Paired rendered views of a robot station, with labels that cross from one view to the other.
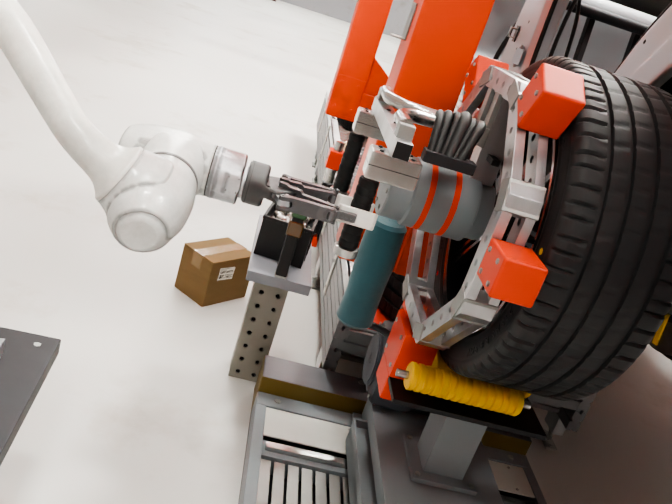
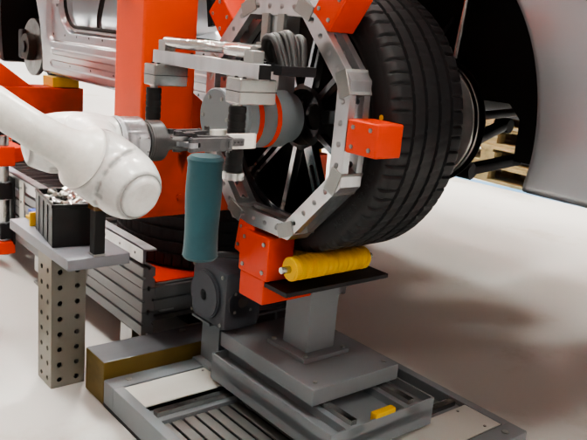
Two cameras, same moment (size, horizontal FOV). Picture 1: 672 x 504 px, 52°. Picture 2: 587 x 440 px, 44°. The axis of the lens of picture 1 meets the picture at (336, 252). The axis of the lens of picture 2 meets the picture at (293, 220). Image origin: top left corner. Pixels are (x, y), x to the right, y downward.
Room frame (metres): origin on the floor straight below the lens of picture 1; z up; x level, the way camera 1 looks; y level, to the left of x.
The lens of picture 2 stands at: (-0.12, 0.62, 1.04)
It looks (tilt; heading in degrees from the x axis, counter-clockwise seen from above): 14 degrees down; 328
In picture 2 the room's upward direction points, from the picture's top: 5 degrees clockwise
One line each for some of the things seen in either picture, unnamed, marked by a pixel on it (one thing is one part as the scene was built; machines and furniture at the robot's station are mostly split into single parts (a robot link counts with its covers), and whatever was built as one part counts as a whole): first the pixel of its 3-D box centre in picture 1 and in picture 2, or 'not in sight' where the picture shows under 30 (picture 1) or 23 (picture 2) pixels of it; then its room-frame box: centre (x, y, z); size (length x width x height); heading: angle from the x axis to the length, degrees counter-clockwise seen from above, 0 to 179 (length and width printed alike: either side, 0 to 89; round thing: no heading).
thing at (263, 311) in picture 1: (262, 313); (61, 312); (1.87, 0.15, 0.21); 0.10 x 0.10 x 0.42; 9
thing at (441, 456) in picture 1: (451, 433); (310, 313); (1.39, -0.39, 0.32); 0.40 x 0.30 x 0.28; 9
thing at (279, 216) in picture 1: (289, 228); (69, 213); (1.82, 0.15, 0.51); 0.20 x 0.14 x 0.13; 1
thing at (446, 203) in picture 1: (433, 197); (252, 117); (1.35, -0.15, 0.85); 0.21 x 0.14 x 0.14; 99
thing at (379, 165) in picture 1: (392, 166); (251, 90); (1.17, -0.05, 0.93); 0.09 x 0.05 x 0.05; 99
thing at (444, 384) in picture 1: (463, 389); (328, 263); (1.26, -0.34, 0.51); 0.29 x 0.06 x 0.06; 99
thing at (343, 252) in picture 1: (357, 214); (235, 140); (1.16, -0.02, 0.83); 0.04 x 0.04 x 0.16
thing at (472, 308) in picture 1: (466, 207); (277, 117); (1.36, -0.22, 0.85); 0.54 x 0.07 x 0.54; 9
